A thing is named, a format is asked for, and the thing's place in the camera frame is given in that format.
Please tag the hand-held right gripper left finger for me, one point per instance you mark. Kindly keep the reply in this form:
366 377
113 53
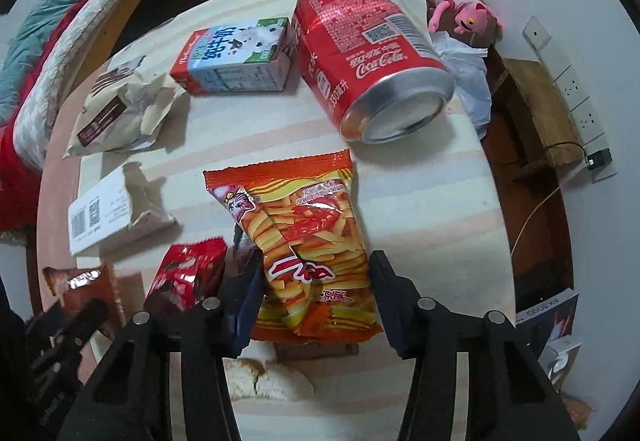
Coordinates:
242 321

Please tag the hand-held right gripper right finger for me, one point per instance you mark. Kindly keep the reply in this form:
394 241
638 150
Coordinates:
395 321

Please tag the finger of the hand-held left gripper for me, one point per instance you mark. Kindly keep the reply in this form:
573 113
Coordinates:
75 321

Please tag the red snack wrapper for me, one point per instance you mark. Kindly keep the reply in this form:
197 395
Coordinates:
185 271

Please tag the orange fries snack packet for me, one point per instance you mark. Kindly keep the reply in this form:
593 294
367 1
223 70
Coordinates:
305 231

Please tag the white torn paper packet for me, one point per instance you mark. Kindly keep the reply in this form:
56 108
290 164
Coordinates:
105 211

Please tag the beige torn paper bag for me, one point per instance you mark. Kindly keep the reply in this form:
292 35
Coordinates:
115 121

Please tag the blue and red milk carton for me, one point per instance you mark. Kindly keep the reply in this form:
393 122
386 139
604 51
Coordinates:
235 56

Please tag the brown snack wrapper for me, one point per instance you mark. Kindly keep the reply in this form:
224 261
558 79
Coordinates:
85 286

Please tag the white crumpled tissue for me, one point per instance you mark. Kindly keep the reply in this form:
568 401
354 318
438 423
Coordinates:
270 381

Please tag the pale table cloth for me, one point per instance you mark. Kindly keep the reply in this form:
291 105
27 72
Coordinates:
425 201

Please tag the dark printed router box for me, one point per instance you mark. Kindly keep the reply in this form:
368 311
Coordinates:
555 316

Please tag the small white box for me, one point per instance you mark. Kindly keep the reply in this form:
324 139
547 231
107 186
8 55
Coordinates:
562 361

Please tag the white plastic bag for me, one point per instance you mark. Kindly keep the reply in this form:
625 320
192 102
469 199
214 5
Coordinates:
472 86

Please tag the wooden stool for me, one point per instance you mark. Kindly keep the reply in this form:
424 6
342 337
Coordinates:
535 101

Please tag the black charger plug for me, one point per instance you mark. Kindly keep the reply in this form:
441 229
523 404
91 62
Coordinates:
600 157

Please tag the red soda can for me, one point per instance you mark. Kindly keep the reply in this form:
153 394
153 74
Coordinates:
360 51

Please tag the checked white mattress sheet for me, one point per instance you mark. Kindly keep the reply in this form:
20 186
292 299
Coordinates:
75 41

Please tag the white wall socket strip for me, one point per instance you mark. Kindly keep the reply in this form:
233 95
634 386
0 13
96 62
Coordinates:
575 91

